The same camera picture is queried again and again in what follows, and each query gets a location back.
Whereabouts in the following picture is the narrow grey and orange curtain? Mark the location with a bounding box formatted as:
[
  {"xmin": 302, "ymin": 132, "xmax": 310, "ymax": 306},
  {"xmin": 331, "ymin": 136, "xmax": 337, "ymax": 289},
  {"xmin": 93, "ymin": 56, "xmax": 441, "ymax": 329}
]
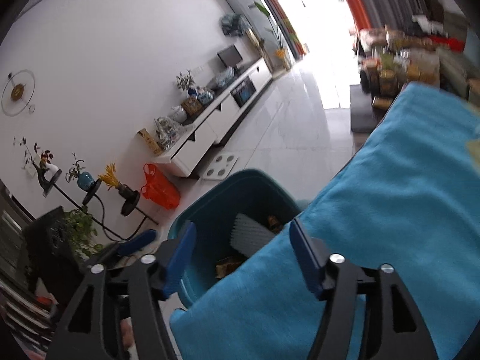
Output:
[{"xmin": 240, "ymin": 0, "xmax": 312, "ymax": 59}]

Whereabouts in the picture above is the round glass wall clock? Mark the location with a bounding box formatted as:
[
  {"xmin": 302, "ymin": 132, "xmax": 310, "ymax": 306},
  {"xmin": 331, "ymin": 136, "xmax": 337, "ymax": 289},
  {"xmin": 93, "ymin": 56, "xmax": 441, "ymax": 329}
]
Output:
[{"xmin": 1, "ymin": 69, "xmax": 37, "ymax": 116}]

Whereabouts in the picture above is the cluttered coffee table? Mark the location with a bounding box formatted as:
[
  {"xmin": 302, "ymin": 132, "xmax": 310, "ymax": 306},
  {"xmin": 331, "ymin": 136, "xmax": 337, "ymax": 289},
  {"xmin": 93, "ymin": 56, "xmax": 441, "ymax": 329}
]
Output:
[{"xmin": 350, "ymin": 26, "xmax": 441, "ymax": 132}]

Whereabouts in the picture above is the white TV cabinet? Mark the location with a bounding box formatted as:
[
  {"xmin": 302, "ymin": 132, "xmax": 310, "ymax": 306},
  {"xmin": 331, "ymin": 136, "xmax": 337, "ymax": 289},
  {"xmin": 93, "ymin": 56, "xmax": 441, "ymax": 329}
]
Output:
[{"xmin": 152, "ymin": 57, "xmax": 274, "ymax": 178}]

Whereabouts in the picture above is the teal plastic bin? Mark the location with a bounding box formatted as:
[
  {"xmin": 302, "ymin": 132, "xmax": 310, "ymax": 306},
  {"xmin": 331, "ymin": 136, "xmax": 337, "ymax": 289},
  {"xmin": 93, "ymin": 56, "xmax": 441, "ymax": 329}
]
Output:
[{"xmin": 167, "ymin": 169, "xmax": 312, "ymax": 306}]

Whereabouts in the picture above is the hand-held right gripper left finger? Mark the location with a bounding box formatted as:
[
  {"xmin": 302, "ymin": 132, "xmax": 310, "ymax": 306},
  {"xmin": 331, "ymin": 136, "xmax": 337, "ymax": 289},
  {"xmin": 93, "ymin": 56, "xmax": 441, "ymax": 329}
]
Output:
[{"xmin": 45, "ymin": 221, "xmax": 197, "ymax": 360}]

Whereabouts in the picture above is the green leafy houseplant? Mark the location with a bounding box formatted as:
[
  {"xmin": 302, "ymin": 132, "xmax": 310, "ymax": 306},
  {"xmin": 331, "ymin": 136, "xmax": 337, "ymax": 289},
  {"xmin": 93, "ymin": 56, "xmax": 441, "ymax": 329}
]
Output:
[{"xmin": 62, "ymin": 206, "xmax": 104, "ymax": 259}]

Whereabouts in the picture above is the teal vase with plant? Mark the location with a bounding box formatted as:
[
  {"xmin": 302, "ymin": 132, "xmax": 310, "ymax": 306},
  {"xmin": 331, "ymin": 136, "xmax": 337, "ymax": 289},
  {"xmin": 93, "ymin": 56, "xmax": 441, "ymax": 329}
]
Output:
[{"xmin": 65, "ymin": 153, "xmax": 95, "ymax": 191}]

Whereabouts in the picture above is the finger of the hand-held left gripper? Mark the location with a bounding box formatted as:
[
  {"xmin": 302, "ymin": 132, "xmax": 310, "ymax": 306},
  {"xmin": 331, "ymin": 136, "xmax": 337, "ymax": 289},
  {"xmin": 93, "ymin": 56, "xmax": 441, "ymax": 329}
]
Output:
[{"xmin": 84, "ymin": 229, "xmax": 157, "ymax": 267}]

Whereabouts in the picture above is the small plant in blue vase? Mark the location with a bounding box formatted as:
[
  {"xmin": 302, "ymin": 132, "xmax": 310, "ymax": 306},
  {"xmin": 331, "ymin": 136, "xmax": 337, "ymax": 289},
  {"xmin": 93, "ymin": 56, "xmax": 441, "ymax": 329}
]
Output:
[{"xmin": 176, "ymin": 70, "xmax": 197, "ymax": 96}]

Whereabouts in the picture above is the wide grey and orange curtain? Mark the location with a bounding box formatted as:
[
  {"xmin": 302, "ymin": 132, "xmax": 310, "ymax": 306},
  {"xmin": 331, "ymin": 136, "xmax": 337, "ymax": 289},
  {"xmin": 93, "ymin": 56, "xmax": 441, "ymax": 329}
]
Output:
[{"xmin": 330, "ymin": 0, "xmax": 432, "ymax": 46}]

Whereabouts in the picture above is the clear plastic bag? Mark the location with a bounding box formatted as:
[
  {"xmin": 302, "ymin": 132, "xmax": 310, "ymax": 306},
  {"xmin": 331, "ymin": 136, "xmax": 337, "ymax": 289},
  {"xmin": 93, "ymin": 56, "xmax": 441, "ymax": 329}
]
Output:
[{"xmin": 214, "ymin": 67, "xmax": 235, "ymax": 88}]

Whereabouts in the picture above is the orange plastic bag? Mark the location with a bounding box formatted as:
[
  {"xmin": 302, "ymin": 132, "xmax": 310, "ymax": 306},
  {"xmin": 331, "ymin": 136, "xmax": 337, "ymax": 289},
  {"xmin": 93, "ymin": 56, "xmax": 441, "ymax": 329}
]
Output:
[{"xmin": 140, "ymin": 163, "xmax": 181, "ymax": 209}]

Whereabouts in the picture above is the white bathroom scale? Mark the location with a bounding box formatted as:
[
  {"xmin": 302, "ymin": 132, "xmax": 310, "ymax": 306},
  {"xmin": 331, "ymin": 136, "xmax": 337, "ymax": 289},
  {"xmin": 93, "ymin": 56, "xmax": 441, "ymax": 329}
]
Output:
[{"xmin": 202, "ymin": 154, "xmax": 239, "ymax": 180}]

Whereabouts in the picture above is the tall leafy potted plant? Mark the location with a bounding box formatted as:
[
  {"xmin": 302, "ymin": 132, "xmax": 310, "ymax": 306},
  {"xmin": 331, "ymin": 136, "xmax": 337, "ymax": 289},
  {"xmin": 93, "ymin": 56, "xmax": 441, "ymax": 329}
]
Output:
[{"xmin": 254, "ymin": 2, "xmax": 293, "ymax": 70}]

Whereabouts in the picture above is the covered standing fan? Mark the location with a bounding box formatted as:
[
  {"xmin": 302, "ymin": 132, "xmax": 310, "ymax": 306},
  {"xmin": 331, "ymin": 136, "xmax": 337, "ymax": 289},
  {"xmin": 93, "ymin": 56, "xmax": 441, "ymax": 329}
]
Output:
[{"xmin": 221, "ymin": 13, "xmax": 250, "ymax": 37}]

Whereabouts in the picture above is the yellow cardboard box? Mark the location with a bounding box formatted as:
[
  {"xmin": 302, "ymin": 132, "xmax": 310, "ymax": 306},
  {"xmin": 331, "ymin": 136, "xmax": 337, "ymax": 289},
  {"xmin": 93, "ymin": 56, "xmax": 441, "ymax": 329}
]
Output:
[{"xmin": 137, "ymin": 128, "xmax": 162, "ymax": 155}]

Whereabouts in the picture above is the clear wrapped ornament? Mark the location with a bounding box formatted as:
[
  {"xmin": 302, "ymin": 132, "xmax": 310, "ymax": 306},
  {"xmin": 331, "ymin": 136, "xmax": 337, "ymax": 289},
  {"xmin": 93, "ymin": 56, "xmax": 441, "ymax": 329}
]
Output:
[{"xmin": 155, "ymin": 116, "xmax": 186, "ymax": 151}]

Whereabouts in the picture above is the dark shelf unit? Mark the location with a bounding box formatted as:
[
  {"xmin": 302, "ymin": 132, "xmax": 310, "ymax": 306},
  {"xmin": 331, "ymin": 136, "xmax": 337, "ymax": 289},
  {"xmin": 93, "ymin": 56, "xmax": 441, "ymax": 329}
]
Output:
[{"xmin": 0, "ymin": 180, "xmax": 57, "ymax": 346}]

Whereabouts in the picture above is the white standing air conditioner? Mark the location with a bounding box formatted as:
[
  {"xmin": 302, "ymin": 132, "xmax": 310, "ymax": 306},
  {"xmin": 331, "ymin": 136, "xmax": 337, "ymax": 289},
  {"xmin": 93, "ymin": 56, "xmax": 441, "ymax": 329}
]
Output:
[{"xmin": 225, "ymin": 0, "xmax": 293, "ymax": 72}]

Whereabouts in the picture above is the black metal plant stand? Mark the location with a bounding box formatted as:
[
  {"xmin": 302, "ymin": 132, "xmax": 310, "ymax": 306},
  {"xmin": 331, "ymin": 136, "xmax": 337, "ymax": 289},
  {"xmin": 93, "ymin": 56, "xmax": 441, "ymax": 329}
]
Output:
[{"xmin": 32, "ymin": 159, "xmax": 160, "ymax": 241}]

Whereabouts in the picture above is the white foam net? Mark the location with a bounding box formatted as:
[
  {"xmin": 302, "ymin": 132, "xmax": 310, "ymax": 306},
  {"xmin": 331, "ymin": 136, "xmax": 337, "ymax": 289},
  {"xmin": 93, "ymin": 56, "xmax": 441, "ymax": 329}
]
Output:
[{"xmin": 230, "ymin": 213, "xmax": 278, "ymax": 259}]

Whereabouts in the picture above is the dark vase with yellow flowers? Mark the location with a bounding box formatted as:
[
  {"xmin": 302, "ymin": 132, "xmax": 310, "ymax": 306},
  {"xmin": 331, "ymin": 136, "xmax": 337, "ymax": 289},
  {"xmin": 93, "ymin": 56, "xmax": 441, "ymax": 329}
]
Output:
[{"xmin": 98, "ymin": 163, "xmax": 137, "ymax": 199}]

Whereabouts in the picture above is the black monitor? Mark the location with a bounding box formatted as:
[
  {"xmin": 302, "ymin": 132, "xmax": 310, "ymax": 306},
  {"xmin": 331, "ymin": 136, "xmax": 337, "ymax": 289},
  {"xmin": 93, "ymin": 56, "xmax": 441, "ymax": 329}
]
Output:
[{"xmin": 217, "ymin": 44, "xmax": 243, "ymax": 70}]

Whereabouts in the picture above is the green sofa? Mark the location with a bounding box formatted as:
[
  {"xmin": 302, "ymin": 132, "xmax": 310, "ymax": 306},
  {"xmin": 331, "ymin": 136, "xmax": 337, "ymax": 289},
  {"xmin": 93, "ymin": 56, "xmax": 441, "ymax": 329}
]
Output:
[{"xmin": 439, "ymin": 7, "xmax": 480, "ymax": 102}]

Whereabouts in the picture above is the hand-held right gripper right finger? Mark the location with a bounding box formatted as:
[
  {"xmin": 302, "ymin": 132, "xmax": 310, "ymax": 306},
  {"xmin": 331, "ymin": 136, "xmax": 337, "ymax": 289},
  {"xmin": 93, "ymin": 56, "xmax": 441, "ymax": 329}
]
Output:
[{"xmin": 289, "ymin": 217, "xmax": 439, "ymax": 360}]

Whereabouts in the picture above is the white vase with branches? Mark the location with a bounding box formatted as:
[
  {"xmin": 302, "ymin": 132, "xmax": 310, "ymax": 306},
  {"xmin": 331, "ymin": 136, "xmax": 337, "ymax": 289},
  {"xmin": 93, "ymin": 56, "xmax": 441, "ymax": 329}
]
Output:
[{"xmin": 13, "ymin": 137, "xmax": 61, "ymax": 175}]

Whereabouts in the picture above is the decorative gold box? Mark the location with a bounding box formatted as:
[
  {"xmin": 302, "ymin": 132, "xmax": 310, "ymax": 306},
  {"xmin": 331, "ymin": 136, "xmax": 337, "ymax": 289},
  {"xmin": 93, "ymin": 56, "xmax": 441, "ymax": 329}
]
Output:
[{"xmin": 182, "ymin": 95, "xmax": 205, "ymax": 117}]

